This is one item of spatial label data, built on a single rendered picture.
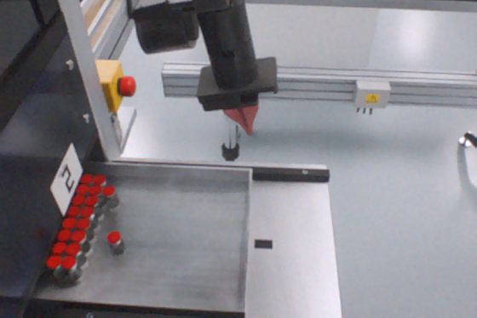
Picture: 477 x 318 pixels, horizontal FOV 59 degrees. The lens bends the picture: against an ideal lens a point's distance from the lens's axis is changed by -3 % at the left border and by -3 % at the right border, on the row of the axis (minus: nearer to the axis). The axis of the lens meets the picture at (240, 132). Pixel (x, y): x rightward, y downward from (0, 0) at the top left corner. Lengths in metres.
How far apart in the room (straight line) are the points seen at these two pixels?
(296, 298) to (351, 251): 1.13
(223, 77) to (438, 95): 1.33
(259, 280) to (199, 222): 0.14
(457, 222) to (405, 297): 0.45
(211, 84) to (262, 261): 0.30
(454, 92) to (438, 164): 0.53
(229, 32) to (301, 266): 0.38
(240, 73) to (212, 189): 0.31
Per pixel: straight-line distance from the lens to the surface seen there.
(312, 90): 1.65
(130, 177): 0.82
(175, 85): 1.68
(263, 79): 0.54
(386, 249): 1.83
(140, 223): 0.75
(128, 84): 0.81
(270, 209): 0.75
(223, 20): 0.49
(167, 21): 0.50
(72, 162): 0.67
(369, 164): 2.10
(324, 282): 0.69
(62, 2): 0.64
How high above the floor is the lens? 1.48
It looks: 43 degrees down
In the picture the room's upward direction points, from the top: straight up
